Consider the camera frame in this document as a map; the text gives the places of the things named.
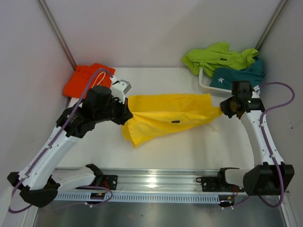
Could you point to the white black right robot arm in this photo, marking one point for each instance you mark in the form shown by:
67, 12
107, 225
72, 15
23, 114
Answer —
270, 175

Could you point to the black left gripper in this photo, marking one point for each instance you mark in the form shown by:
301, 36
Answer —
125, 113

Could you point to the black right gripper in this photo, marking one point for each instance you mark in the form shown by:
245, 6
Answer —
224, 108

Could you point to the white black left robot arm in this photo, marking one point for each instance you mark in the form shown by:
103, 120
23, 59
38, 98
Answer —
37, 185

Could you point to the orange shorts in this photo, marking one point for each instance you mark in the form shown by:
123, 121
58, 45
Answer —
75, 86

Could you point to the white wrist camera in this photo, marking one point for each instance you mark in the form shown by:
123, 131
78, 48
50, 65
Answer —
256, 91
120, 88

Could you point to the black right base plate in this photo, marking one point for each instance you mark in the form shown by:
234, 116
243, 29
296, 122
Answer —
214, 184

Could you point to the left aluminium frame post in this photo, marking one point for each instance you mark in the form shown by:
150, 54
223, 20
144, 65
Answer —
56, 31

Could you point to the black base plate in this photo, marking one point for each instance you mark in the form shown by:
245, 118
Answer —
214, 184
107, 181

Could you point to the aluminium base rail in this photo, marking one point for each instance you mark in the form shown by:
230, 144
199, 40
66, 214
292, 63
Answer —
159, 181

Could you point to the white slotted cable duct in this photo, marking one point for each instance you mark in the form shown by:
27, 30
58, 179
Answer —
139, 197

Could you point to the lime green shorts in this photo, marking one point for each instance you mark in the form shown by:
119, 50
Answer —
217, 56

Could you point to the yellow shorts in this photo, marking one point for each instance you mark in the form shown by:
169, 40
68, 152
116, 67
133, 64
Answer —
160, 115

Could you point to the white plastic laundry basket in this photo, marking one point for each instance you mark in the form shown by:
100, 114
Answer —
204, 82

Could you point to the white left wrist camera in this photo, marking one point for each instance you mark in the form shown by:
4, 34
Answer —
120, 88

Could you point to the teal shorts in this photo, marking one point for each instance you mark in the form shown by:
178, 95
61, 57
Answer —
224, 77

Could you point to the aluminium frame post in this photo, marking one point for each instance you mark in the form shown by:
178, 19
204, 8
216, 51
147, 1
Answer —
56, 31
282, 5

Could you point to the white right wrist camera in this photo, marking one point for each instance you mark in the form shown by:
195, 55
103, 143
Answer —
256, 91

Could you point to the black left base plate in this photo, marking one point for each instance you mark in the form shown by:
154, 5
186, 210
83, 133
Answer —
107, 181

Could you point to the right aluminium frame post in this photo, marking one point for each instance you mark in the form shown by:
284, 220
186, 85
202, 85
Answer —
282, 5

